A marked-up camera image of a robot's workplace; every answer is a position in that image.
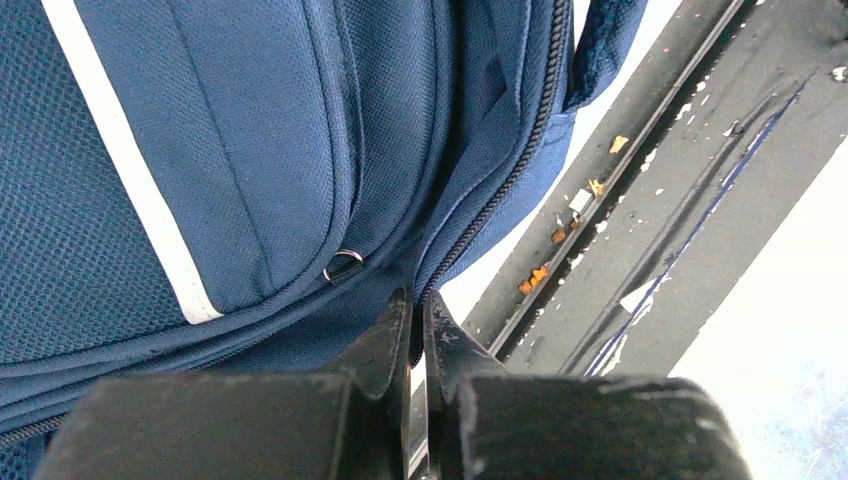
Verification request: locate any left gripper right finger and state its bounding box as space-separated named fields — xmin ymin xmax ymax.
xmin=422 ymin=295 xmax=751 ymax=479

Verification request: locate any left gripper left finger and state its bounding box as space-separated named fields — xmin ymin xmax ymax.
xmin=36 ymin=289 xmax=413 ymax=479

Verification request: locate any navy blue student backpack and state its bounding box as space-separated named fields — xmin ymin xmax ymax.
xmin=1 ymin=1 xmax=647 ymax=479

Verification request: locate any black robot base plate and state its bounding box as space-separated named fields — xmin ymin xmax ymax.
xmin=443 ymin=1 xmax=847 ymax=375

